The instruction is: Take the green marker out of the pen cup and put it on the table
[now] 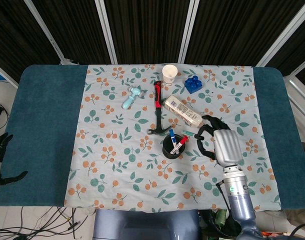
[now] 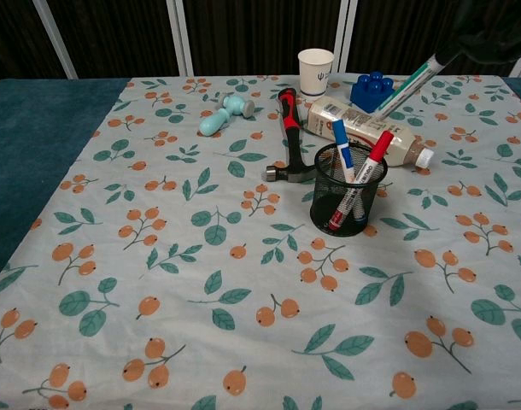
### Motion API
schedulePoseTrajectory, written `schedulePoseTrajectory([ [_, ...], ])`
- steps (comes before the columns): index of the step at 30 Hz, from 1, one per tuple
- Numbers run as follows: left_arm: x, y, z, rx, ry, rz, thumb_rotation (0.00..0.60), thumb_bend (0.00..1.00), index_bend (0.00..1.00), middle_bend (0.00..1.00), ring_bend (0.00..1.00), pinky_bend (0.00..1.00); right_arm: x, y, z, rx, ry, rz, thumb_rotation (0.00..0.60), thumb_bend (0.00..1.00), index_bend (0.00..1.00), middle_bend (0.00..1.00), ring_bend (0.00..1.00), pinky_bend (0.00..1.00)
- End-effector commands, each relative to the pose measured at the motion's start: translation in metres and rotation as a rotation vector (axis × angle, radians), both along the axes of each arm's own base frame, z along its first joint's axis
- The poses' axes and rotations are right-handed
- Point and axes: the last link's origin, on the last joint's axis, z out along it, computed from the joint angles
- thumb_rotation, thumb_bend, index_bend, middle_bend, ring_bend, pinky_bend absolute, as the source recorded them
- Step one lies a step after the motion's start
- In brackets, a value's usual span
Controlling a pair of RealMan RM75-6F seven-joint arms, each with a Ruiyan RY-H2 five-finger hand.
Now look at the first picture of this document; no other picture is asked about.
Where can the blue toy building block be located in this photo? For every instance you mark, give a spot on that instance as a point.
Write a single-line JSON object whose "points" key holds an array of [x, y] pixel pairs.
{"points": [[194, 85]]}

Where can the red capped marker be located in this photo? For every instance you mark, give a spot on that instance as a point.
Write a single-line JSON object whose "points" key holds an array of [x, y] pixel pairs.
{"points": [[180, 144]]}

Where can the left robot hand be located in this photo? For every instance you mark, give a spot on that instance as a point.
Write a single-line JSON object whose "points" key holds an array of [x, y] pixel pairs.
{"points": [[0, 150]]}

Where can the white rectangular package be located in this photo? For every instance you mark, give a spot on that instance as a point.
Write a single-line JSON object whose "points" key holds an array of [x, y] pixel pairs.
{"points": [[183, 110]]}

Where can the teal table cover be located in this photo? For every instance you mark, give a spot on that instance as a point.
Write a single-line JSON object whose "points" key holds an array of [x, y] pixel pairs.
{"points": [[42, 135]]}

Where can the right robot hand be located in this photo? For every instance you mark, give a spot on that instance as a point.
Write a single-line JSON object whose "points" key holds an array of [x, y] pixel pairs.
{"points": [[226, 147]]}

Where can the blue robot torso base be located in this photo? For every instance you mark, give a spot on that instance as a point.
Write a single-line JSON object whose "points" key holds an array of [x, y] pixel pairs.
{"points": [[146, 225]]}

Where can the black pen holder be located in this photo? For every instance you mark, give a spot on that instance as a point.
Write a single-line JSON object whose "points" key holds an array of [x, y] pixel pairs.
{"points": [[173, 149]]}

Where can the white paper cup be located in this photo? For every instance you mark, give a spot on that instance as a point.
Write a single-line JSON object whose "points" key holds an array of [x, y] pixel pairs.
{"points": [[169, 74]]}

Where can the light blue toy hammer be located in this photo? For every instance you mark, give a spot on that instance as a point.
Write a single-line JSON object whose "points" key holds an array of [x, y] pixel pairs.
{"points": [[132, 97]]}

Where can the floral patterned tablecloth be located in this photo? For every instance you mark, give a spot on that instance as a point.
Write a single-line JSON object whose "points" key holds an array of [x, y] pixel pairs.
{"points": [[152, 165]]}

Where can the green capped marker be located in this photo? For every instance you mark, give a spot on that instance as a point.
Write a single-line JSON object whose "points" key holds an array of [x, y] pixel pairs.
{"points": [[187, 133]]}

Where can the red black claw hammer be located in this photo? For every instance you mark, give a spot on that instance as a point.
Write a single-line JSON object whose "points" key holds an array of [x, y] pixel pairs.
{"points": [[157, 107]]}

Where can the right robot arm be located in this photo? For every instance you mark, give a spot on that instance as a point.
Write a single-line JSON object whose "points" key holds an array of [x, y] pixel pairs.
{"points": [[238, 197]]}

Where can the blue capped marker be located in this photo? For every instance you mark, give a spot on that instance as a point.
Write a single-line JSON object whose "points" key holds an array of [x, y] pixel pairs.
{"points": [[172, 137]]}

